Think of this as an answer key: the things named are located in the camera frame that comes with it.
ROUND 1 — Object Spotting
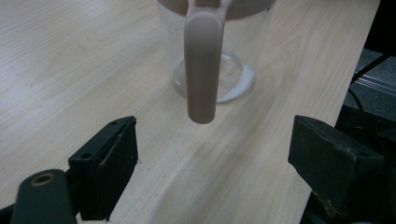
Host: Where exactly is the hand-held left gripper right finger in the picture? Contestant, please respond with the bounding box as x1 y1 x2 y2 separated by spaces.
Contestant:
287 115 387 218

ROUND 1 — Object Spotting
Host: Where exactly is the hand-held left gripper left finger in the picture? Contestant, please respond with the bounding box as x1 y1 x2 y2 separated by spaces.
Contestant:
67 116 139 222

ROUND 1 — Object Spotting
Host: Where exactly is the clear jar with hinged lid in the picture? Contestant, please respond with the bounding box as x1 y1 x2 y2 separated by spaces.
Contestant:
157 0 276 125

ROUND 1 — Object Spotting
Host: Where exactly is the black curtain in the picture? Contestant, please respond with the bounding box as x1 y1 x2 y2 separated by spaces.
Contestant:
363 0 396 58

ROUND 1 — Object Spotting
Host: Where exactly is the metal floor rail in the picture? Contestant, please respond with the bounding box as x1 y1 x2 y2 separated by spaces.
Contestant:
354 74 396 96

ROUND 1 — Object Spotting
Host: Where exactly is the black floor cable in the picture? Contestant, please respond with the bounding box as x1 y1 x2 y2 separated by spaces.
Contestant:
347 53 392 110

